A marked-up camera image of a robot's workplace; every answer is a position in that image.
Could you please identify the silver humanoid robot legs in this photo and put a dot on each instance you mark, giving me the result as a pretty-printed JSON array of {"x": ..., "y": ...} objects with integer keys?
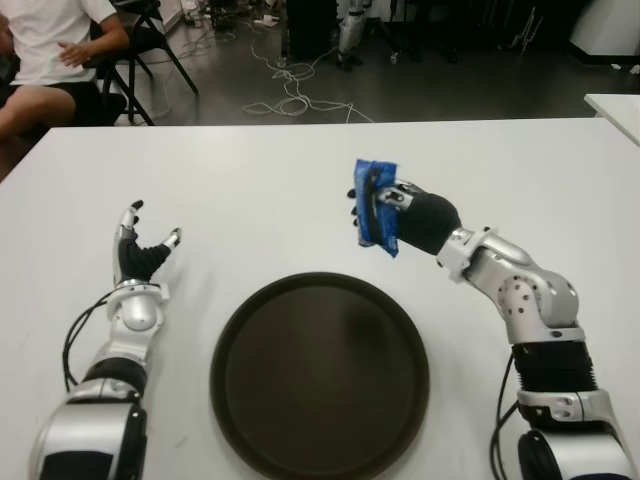
[{"x": 350, "y": 32}]

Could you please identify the seated person in white shirt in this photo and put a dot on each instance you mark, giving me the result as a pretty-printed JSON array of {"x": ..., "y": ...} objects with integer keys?
[{"x": 50, "y": 40}]

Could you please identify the black folding chair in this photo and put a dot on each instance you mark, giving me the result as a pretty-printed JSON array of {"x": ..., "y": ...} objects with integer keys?
[{"x": 142, "y": 30}]

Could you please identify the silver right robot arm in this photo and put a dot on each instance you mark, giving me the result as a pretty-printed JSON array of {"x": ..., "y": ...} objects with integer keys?
[{"x": 530, "y": 300}]

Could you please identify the white board panel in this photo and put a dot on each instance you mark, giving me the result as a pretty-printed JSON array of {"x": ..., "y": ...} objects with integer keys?
[{"x": 172, "y": 12}]

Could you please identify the blue Oreo cookie packet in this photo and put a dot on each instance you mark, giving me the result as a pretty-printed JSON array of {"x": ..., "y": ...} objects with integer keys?
[{"x": 382, "y": 225}]

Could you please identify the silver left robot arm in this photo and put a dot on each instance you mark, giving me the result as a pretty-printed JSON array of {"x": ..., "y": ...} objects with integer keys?
[{"x": 137, "y": 315}]

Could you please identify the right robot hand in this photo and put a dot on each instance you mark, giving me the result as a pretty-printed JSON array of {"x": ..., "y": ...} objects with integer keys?
[{"x": 430, "y": 220}]

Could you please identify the white pedestal with black base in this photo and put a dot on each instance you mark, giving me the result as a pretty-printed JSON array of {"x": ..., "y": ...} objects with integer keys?
[{"x": 610, "y": 25}]

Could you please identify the black cabinet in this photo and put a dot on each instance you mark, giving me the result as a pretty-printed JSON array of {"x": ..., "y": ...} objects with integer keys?
[{"x": 312, "y": 25}]

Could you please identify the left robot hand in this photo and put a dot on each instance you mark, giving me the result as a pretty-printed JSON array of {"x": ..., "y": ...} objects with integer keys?
[{"x": 132, "y": 260}]

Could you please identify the white neighbouring table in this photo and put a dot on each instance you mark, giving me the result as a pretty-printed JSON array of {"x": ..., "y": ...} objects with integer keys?
[{"x": 620, "y": 112}]

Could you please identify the round dark brown tray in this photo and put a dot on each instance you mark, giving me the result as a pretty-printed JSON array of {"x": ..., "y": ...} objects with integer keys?
[{"x": 320, "y": 375}]

